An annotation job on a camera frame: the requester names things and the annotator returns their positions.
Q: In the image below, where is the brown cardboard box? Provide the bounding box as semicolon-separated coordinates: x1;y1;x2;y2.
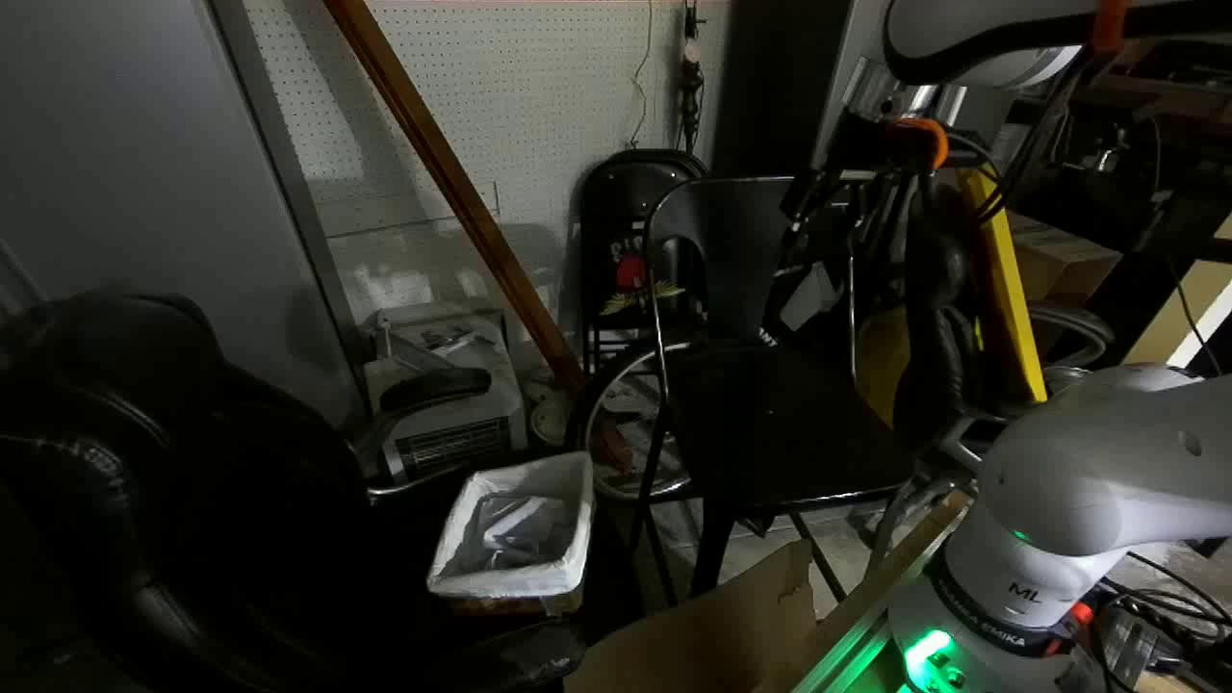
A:
564;536;838;693

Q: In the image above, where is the grey crumpled cloth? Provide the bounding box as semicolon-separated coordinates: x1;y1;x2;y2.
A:
464;489;572;570

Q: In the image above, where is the brown wooden plank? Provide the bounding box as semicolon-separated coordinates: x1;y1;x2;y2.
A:
319;0;588;388

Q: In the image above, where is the black office chair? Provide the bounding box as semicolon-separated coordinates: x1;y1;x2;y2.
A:
0;291;391;693

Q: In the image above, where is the thin hanging wall cable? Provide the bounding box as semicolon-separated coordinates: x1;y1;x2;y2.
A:
624;36;660;151

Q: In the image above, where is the beige wooden board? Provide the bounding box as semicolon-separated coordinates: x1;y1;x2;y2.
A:
1127;255;1232;378

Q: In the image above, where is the yellow board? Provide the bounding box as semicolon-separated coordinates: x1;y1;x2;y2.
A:
958;165;1051;409

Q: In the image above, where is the cardboard box on shelf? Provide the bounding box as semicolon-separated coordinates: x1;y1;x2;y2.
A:
1004;208;1127;312

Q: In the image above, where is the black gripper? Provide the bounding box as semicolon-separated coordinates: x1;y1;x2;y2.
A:
859;162;940;283

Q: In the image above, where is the black wall power strip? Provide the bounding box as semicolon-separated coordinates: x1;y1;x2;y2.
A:
673;0;708;151

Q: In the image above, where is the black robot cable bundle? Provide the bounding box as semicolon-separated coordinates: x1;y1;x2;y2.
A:
1082;550;1232;693

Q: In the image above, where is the orange strap on arm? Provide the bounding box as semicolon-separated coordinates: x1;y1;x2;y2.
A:
1090;0;1134;54

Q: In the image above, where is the wooden table edge strip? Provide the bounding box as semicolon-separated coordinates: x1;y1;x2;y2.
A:
754;484;977;693

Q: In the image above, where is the white shelf unit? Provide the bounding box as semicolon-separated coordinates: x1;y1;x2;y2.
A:
362;306;532;483

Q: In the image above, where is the grey metal beam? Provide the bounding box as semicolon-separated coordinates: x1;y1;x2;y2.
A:
208;0;371;429

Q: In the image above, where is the orange cable clamp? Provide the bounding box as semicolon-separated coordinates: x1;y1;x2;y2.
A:
882;116;955;174

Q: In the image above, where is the black bicycle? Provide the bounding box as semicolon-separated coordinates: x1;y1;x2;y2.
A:
582;344;705;505

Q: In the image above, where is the black plastic chair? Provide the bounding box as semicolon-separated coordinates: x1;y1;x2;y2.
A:
641;174;933;609

